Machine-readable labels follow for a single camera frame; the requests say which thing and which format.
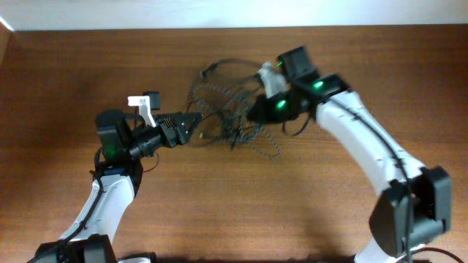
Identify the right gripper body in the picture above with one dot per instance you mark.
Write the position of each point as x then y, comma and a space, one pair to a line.
278, 108

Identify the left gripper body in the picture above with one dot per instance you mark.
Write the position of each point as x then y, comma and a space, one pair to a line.
171, 132

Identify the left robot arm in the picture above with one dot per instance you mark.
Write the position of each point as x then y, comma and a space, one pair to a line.
126, 139

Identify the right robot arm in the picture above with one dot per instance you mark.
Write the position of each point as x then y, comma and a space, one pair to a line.
414, 203

